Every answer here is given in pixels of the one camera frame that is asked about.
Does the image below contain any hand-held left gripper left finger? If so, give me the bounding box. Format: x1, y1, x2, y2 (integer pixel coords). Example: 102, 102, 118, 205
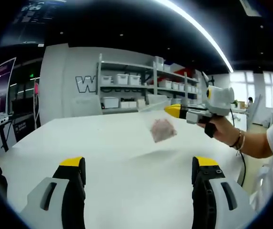
19, 156, 87, 229

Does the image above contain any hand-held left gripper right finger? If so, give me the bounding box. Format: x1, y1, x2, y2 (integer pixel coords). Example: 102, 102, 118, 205
191, 156, 257, 229

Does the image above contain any clear resealable bag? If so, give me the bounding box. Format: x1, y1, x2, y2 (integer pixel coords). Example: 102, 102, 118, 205
138, 100, 178, 144

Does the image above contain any person's right hand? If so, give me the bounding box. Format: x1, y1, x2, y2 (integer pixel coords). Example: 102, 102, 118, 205
197, 116, 241, 146

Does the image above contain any white device on black stand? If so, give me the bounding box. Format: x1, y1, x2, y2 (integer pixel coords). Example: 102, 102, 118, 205
201, 71, 217, 89

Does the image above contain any bright window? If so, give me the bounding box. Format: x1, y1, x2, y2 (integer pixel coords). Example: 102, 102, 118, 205
230, 71, 273, 108

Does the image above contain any grey metal shelving unit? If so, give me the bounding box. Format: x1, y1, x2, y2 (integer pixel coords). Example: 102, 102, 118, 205
96, 53, 206, 115

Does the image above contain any long ceiling light strip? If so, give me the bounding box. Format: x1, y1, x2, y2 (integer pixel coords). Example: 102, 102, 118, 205
154, 0, 234, 73

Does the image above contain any group of white storage boxes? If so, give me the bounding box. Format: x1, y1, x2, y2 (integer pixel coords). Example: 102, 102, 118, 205
100, 57, 199, 109

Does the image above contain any black cabinet with label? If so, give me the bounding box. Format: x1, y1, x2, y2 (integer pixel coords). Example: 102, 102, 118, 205
12, 116, 42, 143

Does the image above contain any hanging white sign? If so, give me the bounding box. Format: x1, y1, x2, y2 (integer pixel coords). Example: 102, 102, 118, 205
239, 0, 262, 18

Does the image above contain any hanging dark ceiling screen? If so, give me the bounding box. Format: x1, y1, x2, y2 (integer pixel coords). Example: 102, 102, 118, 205
0, 0, 63, 48

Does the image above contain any dark beaded bracelet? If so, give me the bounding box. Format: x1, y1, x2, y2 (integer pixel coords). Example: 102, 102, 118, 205
230, 128, 243, 147

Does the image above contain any gold bangle bracelet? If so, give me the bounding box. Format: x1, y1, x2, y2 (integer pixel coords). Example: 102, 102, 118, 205
236, 135, 246, 151

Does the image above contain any white letter wall sign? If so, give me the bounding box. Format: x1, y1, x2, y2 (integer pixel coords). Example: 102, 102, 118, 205
75, 75, 99, 94

